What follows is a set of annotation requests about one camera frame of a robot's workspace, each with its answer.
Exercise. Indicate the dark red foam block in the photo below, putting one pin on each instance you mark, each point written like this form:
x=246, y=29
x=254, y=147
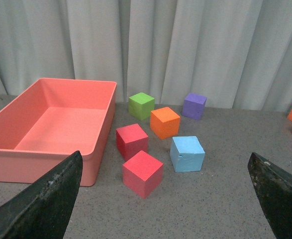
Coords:
x=130, y=140

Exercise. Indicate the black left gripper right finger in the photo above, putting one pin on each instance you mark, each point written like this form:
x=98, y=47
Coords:
x=273, y=187

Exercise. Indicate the purple foam block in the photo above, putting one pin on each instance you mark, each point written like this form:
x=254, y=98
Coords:
x=194, y=106

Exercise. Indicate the light blue foam block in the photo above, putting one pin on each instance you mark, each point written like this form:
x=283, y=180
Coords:
x=186, y=153

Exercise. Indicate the pink plastic bin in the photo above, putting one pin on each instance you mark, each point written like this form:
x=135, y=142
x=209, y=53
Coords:
x=49, y=121

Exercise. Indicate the grey curtain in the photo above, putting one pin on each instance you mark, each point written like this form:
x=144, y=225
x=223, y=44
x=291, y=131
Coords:
x=237, y=53

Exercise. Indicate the green foam block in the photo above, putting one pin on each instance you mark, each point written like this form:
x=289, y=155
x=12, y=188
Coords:
x=140, y=105

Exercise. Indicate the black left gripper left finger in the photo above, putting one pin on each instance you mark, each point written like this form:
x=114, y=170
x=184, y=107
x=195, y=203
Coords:
x=43, y=209

